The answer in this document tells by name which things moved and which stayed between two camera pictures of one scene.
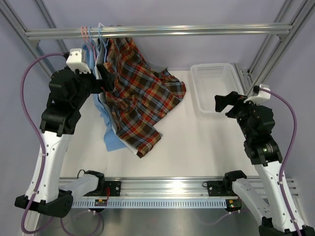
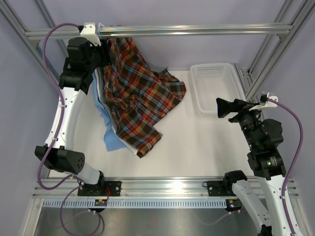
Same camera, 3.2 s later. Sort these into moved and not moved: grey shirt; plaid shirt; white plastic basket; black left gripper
Moved: black left gripper
Not moved: plaid shirt; white plastic basket; grey shirt
